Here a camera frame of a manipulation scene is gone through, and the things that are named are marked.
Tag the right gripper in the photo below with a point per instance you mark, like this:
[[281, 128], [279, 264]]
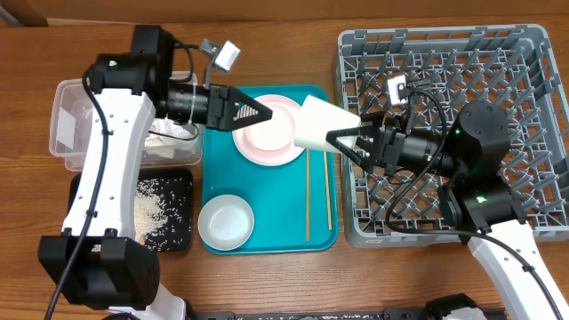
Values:
[[390, 148]]

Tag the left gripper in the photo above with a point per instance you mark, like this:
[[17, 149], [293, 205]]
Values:
[[223, 106]]

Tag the white paper cup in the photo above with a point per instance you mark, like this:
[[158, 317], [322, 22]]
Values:
[[315, 119]]

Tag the white napkin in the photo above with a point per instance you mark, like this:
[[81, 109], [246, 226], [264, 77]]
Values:
[[165, 136]]

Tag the grey metal bowl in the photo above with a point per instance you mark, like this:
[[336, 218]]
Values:
[[225, 222]]

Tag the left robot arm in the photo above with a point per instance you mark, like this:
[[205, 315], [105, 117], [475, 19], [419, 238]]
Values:
[[96, 260]]

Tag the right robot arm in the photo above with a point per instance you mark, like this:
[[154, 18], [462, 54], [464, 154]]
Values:
[[477, 204]]

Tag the grey dishwasher rack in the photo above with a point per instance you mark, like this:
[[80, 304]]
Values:
[[512, 67]]

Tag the small pink saucer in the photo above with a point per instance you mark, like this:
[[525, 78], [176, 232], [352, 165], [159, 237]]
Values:
[[273, 134]]

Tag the large pink plate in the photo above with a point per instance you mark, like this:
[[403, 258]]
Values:
[[269, 158]]

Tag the clear plastic storage bin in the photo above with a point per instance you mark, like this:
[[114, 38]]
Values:
[[70, 132]]

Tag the right wooden chopstick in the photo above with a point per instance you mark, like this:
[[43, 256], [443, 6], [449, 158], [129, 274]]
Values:
[[327, 191]]

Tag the wooden chopstick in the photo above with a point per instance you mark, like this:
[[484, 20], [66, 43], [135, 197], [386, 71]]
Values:
[[307, 195], [327, 191]]

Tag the teal serving tray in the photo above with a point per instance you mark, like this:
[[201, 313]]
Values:
[[276, 194]]

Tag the black plastic tray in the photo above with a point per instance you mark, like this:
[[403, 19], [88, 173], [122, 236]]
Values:
[[178, 186]]

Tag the left wooden chopstick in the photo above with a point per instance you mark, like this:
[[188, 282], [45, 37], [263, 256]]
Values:
[[307, 195]]

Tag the spilled rice and food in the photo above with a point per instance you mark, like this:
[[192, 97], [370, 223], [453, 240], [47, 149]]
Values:
[[153, 209]]

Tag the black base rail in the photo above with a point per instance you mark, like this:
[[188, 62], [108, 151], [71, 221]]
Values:
[[385, 314]]

